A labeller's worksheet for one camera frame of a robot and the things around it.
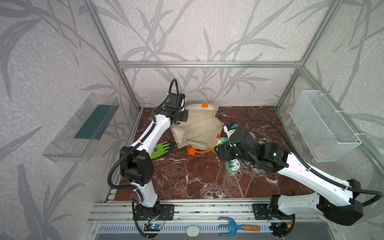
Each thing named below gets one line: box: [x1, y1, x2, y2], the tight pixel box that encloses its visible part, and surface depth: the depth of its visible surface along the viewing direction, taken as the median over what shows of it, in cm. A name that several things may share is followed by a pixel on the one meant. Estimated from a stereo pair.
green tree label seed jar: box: [224, 158, 241, 177], surface depth 82 cm
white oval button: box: [186, 225, 200, 237], surface depth 68 cm
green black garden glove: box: [150, 141, 171, 159], surface depth 96 cm
